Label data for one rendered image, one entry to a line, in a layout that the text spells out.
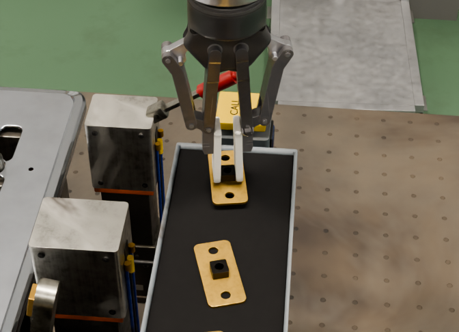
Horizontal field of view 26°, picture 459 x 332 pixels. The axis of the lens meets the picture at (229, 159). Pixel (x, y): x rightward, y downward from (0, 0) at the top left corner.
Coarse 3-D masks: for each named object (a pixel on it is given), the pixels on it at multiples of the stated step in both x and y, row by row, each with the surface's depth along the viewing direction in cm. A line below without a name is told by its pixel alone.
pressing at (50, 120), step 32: (0, 96) 146; (32, 96) 146; (64, 96) 146; (0, 128) 141; (32, 128) 141; (64, 128) 141; (32, 160) 136; (64, 160) 135; (0, 192) 131; (32, 192) 131; (0, 224) 127; (32, 224) 127; (0, 256) 123; (0, 288) 119; (0, 320) 115
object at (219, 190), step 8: (224, 152) 111; (232, 152) 111; (208, 160) 111; (232, 160) 111; (224, 168) 108; (232, 168) 108; (224, 176) 107; (232, 176) 108; (216, 184) 108; (224, 184) 108; (232, 184) 108; (240, 184) 108; (216, 192) 107; (224, 192) 107; (232, 192) 107; (240, 192) 107; (216, 200) 106; (224, 200) 106; (232, 200) 106; (240, 200) 106
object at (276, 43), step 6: (276, 36) 97; (270, 42) 97; (276, 42) 97; (282, 42) 97; (288, 42) 97; (270, 48) 97; (276, 48) 97; (270, 54) 98; (276, 54) 97; (276, 60) 97
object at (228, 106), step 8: (224, 96) 120; (232, 96) 120; (256, 96) 120; (224, 104) 119; (232, 104) 119; (256, 104) 119; (224, 112) 118; (232, 112) 118; (224, 120) 117; (232, 120) 117; (224, 128) 117; (232, 128) 117; (256, 128) 117; (264, 128) 117
